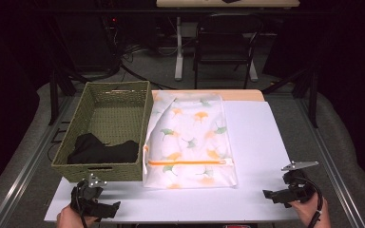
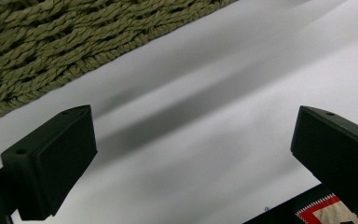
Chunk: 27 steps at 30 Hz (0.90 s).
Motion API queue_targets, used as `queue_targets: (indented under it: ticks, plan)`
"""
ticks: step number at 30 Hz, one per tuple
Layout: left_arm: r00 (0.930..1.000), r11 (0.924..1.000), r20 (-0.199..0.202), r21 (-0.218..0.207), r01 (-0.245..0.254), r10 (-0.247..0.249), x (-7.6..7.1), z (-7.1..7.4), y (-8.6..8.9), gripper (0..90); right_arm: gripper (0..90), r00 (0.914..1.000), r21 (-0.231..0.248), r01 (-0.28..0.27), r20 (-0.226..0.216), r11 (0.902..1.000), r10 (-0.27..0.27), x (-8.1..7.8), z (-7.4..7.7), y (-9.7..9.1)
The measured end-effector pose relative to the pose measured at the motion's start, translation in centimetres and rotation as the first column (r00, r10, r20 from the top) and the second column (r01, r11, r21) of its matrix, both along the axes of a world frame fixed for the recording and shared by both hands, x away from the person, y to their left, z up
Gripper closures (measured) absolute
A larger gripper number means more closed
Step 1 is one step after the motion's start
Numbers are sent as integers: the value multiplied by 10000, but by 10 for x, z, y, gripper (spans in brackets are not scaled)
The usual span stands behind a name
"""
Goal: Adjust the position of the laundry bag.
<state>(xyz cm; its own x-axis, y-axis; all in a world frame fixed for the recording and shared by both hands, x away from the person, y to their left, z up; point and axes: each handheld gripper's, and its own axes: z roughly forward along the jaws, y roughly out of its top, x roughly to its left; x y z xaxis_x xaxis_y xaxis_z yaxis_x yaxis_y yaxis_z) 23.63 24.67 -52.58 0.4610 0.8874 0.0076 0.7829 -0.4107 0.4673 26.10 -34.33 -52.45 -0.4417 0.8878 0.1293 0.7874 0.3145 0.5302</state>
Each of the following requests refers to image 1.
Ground person's left hand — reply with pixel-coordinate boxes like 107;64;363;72
56;203;98;228

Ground left hand-held gripper cable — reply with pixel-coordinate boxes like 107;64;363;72
75;186;89;228

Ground hand-held gripper cable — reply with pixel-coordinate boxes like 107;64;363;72
75;186;89;228
293;176;325;228

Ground wooden desk with white legs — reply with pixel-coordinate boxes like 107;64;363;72
156;0;300;83

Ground black cloth garment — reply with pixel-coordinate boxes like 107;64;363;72
67;132;140;165

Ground black floor cables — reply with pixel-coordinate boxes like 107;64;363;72
120;44;179;91

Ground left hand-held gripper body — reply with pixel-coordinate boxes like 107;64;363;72
70;173;107;218

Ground black folding chair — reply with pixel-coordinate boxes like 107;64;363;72
192;12;265;90

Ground aluminium rail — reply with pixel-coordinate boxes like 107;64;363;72
294;98;365;228
0;94;75;228

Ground person's right hand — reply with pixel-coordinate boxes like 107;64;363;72
289;194;332;228

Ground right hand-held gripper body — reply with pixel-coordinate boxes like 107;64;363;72
280;161;319;204

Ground green woven basket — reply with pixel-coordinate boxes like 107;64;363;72
50;80;154;183

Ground right hand-held gripper cable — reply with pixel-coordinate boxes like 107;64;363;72
293;176;325;228

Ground black device with red light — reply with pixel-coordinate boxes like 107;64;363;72
103;15;122;39

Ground black metal stand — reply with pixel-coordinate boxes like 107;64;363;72
46;67;88;126
260;66;320;129

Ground white table board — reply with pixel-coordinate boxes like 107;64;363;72
44;100;300;224

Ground white leaf-print mesh laundry bag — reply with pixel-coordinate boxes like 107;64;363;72
142;91;238;190

